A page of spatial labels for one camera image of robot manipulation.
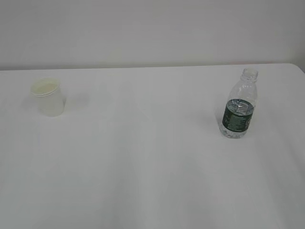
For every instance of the white paper cup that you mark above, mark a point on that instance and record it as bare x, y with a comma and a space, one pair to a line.
48, 96

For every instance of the clear green-label water bottle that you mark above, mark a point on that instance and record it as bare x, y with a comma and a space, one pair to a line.
240, 106

